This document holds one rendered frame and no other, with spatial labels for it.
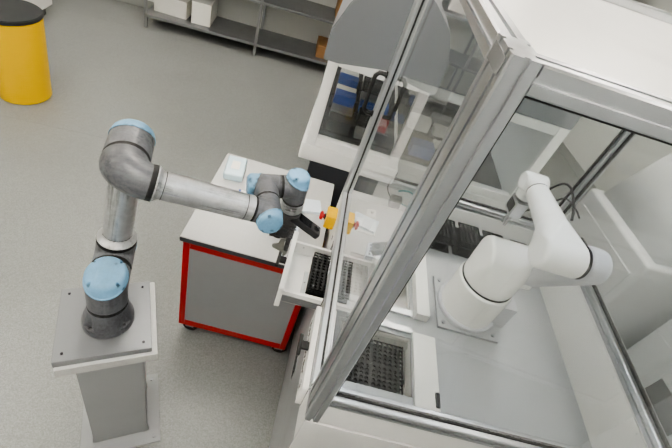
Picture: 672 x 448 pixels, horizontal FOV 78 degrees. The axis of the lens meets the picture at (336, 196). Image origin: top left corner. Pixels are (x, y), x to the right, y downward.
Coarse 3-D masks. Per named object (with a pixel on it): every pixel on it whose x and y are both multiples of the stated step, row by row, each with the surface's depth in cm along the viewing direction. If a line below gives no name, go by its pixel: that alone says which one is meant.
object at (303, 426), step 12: (300, 408) 125; (300, 420) 118; (312, 420) 114; (300, 432) 118; (312, 432) 117; (324, 432) 116; (336, 432) 115; (348, 432) 114; (324, 444) 121; (336, 444) 120; (348, 444) 119; (360, 444) 118; (372, 444) 117; (384, 444) 116; (396, 444) 116; (408, 444) 116
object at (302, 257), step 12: (300, 252) 169; (312, 252) 168; (324, 252) 167; (300, 264) 165; (288, 276) 159; (300, 276) 161; (288, 288) 155; (300, 288) 157; (288, 300) 150; (300, 300) 149; (312, 300) 149
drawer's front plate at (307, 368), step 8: (320, 312) 141; (312, 328) 138; (312, 336) 133; (312, 344) 131; (304, 352) 140; (312, 352) 129; (312, 360) 127; (304, 368) 128; (304, 376) 123; (304, 384) 121; (304, 392) 122; (296, 400) 126
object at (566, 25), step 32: (512, 0) 85; (544, 0) 96; (576, 0) 111; (544, 32) 71; (576, 32) 78; (608, 32) 88; (640, 32) 100; (576, 64) 60; (608, 64) 66; (640, 64) 73
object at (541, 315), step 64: (512, 128) 54; (576, 128) 53; (512, 192) 60; (576, 192) 59; (640, 192) 58; (448, 256) 70; (512, 256) 68; (576, 256) 66; (640, 256) 65; (384, 320) 83; (448, 320) 81; (512, 320) 78; (576, 320) 76; (640, 320) 74; (384, 384) 99; (448, 384) 95; (512, 384) 92; (576, 384) 89; (640, 384) 87
